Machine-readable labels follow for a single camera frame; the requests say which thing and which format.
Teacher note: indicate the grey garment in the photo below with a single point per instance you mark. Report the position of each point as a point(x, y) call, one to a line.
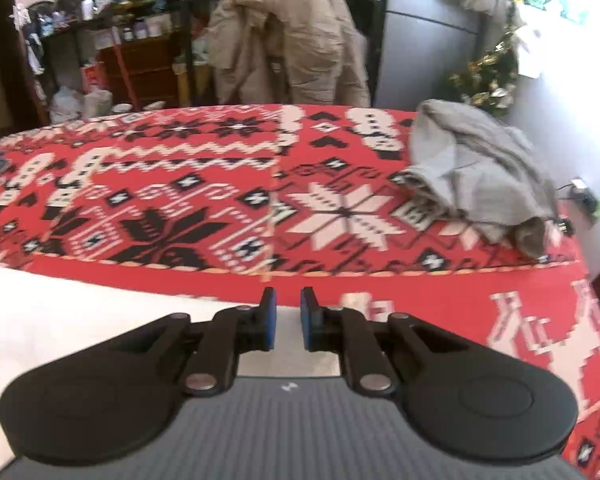
point(470, 170)

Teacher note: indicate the beige jacket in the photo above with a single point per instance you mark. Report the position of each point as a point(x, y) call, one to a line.
point(310, 35)

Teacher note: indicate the red patterned blanket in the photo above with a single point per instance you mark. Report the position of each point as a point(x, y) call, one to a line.
point(155, 210)

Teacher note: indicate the white cloth bow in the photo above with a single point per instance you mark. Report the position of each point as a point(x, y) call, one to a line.
point(530, 55)

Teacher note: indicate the white sweater with striped trim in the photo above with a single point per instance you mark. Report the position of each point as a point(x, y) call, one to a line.
point(55, 320)

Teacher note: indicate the decorated Christmas tree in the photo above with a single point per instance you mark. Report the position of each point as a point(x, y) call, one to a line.
point(490, 85)

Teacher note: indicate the white plastic bag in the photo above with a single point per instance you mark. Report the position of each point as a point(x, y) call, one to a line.
point(80, 105)

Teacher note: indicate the black storage shelf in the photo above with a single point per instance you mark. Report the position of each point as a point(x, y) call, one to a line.
point(185, 35)

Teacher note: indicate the red white carton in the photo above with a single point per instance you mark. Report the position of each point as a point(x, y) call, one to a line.
point(92, 79)

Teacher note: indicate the white power strip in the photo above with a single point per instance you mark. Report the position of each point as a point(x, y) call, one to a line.
point(580, 187)

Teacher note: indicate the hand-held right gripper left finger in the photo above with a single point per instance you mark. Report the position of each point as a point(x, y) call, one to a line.
point(270, 320)

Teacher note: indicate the grey refrigerator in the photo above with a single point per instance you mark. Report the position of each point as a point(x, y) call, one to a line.
point(420, 60)

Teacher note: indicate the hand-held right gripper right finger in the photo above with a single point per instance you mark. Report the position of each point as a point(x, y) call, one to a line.
point(307, 320)

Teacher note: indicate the white pump bottle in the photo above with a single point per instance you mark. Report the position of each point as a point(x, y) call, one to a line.
point(87, 7)

